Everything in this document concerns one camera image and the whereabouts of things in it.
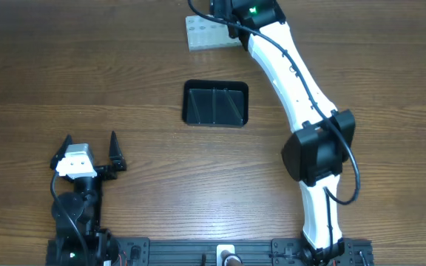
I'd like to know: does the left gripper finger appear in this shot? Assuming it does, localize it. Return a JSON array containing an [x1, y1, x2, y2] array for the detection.
[[108, 130, 126, 166], [50, 134, 73, 171]]

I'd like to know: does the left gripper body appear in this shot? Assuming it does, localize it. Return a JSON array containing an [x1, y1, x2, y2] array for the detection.
[[92, 163, 127, 181]]

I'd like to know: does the clear test tube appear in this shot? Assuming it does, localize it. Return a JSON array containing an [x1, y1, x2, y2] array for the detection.
[[187, 89, 202, 125], [222, 87, 246, 125], [211, 87, 217, 125]]

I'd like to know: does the black tray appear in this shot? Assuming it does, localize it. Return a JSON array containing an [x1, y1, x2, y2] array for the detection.
[[181, 80, 250, 129]]

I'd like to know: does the white test tube rack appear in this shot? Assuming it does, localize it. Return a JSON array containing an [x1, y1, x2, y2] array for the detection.
[[184, 14, 244, 52]]

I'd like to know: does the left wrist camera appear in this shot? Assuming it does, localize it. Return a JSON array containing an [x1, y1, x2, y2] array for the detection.
[[55, 143, 98, 181]]

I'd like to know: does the black cable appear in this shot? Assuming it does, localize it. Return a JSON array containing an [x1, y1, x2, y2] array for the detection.
[[186, 0, 362, 259], [49, 170, 91, 266]]

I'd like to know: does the mounting rail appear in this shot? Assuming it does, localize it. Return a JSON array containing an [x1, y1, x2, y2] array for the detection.
[[46, 236, 375, 266]]

